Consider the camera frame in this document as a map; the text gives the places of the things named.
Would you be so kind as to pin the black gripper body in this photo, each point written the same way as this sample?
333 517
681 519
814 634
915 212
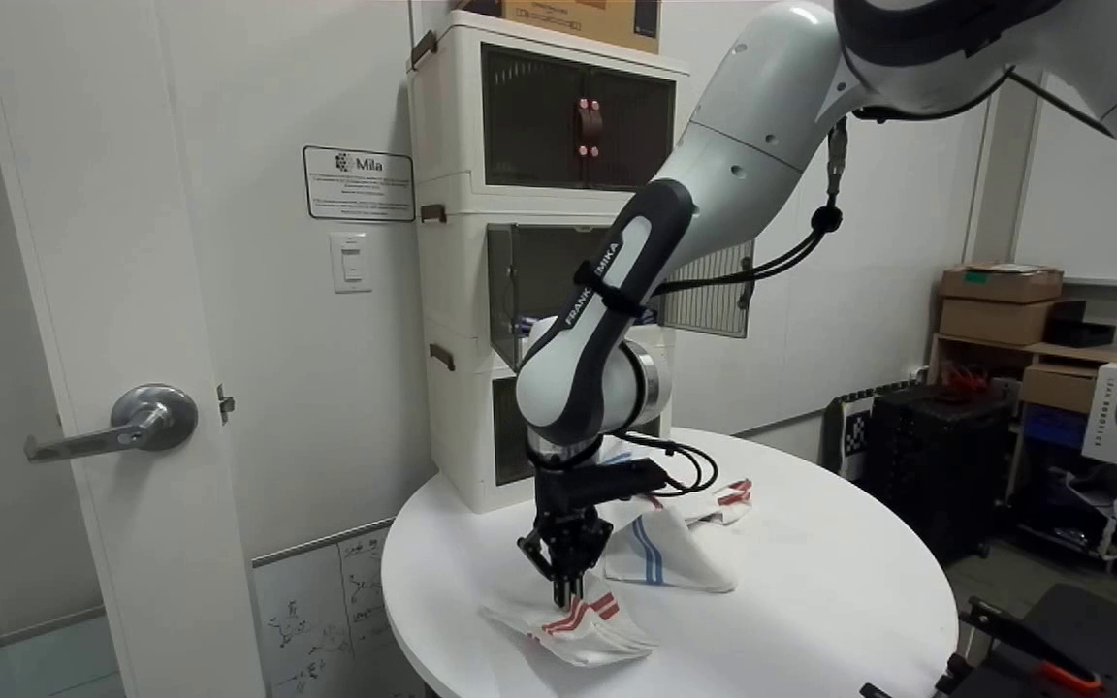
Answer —
573 505

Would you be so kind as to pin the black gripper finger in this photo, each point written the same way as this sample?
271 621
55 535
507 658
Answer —
595 545
546 557

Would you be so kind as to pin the white towel red stripes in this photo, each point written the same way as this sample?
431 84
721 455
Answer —
584 642
734 493

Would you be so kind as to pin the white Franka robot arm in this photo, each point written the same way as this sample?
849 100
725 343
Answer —
737 141

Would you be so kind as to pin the white towel blue stripes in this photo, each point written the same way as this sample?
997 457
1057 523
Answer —
624 452
675 557

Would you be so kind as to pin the white three-compartment cabinet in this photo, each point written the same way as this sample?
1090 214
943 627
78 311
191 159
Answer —
456 427

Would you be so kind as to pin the white panel with sketches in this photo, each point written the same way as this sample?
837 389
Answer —
312 621

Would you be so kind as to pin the black plastic crate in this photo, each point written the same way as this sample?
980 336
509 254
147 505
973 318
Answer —
933 471

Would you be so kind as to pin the metal door latch plate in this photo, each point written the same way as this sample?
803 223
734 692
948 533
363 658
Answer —
228 404

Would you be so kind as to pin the medium cardboard box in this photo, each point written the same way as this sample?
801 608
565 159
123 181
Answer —
992 323

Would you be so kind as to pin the blue storage box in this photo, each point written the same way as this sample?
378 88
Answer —
1052 431

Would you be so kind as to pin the flat cardboard box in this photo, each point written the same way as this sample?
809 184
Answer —
997 288

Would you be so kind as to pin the small cardboard box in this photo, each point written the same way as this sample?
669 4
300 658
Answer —
1057 389

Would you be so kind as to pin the wide brown cardboard box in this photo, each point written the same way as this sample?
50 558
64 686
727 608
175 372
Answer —
573 16

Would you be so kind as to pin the dark grey mat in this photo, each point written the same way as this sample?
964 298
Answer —
1116 634

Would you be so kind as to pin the black case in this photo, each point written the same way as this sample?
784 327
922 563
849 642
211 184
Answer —
1085 331

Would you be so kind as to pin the white door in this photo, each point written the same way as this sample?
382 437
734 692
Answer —
108 195

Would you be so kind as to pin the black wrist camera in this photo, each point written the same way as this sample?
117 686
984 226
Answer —
637 480

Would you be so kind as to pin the white light switch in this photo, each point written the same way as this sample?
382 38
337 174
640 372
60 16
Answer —
352 263

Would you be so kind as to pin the framed wall sign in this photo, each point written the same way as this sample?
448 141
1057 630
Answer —
360 187

